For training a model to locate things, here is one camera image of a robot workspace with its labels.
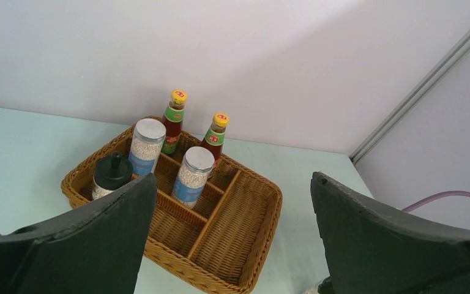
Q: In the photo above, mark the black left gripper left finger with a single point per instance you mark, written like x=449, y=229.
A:
x=95, y=248

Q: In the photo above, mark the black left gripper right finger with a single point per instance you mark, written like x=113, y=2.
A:
x=371, y=247

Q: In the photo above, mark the clear-lid blue-label spice jar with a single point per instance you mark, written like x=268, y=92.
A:
x=192, y=176

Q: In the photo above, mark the red sauce bottle yellow cap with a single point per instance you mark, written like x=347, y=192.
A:
x=172, y=120

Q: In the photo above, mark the clear-lid white spice jar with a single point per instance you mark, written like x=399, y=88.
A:
x=147, y=141

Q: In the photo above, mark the brown wicker divided tray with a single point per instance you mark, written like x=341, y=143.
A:
x=220, y=245

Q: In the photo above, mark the black-cap spice bottle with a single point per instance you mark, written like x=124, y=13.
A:
x=111, y=172

